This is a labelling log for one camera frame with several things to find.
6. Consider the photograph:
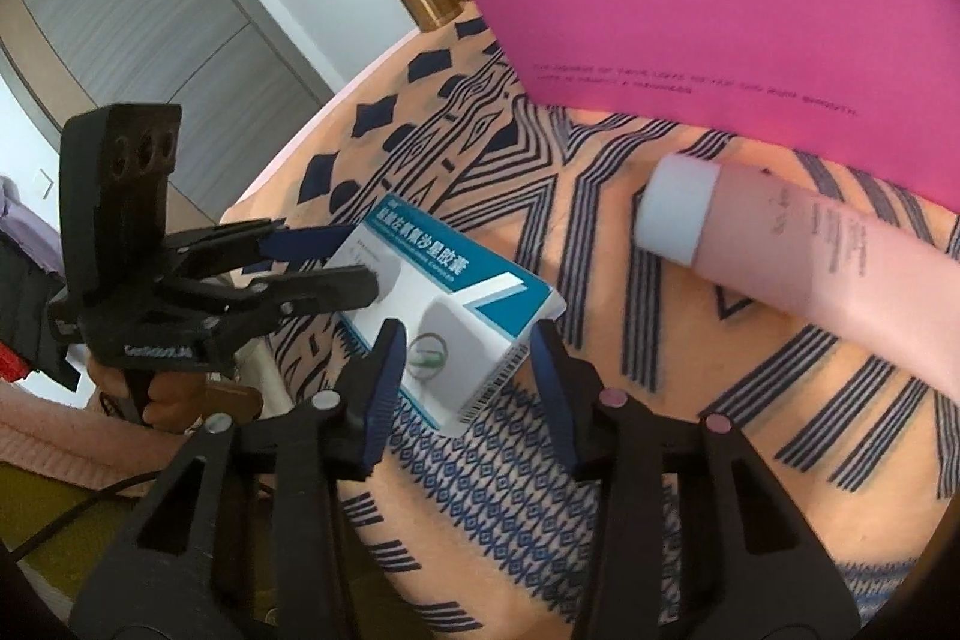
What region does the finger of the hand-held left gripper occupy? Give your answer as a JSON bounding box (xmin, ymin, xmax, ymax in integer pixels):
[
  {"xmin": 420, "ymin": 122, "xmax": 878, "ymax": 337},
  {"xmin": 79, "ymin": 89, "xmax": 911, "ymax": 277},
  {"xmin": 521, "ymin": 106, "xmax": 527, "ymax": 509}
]
[
  {"xmin": 166, "ymin": 218, "xmax": 358, "ymax": 275},
  {"xmin": 161, "ymin": 263, "xmax": 381, "ymax": 350}
]

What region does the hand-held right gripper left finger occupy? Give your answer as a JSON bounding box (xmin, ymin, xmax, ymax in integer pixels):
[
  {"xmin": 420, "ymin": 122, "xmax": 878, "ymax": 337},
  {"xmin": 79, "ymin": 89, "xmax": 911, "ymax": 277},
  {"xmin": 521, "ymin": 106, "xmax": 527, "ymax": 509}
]
[{"xmin": 75, "ymin": 317, "xmax": 410, "ymax": 640}]

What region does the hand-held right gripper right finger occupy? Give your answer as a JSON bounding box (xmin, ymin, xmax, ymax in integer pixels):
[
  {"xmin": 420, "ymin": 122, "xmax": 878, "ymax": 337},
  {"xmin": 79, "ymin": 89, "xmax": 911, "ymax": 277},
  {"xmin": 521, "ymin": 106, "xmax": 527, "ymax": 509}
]
[{"xmin": 529, "ymin": 319, "xmax": 863, "ymax": 640}]

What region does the blue white medicine box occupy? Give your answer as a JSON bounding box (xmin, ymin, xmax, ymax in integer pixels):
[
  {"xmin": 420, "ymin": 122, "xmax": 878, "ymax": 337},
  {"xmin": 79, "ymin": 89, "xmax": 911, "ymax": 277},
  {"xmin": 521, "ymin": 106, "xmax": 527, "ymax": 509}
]
[{"xmin": 330, "ymin": 190, "xmax": 567, "ymax": 438}]

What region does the pink tube with white cap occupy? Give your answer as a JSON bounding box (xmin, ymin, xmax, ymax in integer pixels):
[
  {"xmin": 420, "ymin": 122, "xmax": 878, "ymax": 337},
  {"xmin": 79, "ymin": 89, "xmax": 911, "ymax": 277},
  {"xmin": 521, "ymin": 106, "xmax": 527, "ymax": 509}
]
[{"xmin": 634, "ymin": 152, "xmax": 960, "ymax": 402}]

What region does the pink cardboard box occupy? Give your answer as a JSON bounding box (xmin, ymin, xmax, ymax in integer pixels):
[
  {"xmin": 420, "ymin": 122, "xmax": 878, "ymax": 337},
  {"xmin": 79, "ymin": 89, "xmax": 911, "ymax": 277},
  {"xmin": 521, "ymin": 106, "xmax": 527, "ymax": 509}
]
[{"xmin": 450, "ymin": 0, "xmax": 960, "ymax": 214}]

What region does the person's left forearm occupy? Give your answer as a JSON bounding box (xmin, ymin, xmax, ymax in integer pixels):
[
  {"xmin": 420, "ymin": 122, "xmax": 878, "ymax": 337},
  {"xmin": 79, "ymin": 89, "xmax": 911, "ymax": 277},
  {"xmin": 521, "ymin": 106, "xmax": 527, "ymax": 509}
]
[{"xmin": 0, "ymin": 381, "xmax": 188, "ymax": 492}]

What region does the person's left hand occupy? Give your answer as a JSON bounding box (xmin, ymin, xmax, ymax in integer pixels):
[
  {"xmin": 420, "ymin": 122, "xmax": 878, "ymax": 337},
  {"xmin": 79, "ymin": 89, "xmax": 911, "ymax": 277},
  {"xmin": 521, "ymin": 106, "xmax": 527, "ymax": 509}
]
[{"xmin": 86, "ymin": 355, "xmax": 209, "ymax": 435}]

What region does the orange patterned cloth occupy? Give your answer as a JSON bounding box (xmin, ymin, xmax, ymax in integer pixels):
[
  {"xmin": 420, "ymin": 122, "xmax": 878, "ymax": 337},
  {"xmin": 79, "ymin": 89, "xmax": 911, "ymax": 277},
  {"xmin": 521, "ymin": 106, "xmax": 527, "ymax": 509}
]
[{"xmin": 217, "ymin": 10, "xmax": 960, "ymax": 640}]

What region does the olive green cloth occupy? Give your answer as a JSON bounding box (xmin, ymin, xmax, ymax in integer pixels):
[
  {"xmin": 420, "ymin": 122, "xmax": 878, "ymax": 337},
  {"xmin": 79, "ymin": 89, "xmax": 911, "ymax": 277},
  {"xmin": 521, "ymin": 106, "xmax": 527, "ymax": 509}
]
[{"xmin": 0, "ymin": 456, "xmax": 173, "ymax": 581}]

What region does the black cable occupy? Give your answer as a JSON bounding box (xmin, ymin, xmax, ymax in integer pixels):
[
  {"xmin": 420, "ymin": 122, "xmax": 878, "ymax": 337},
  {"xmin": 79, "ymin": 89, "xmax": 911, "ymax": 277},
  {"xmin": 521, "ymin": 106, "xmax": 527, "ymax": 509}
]
[{"xmin": 0, "ymin": 469, "xmax": 162, "ymax": 558}]

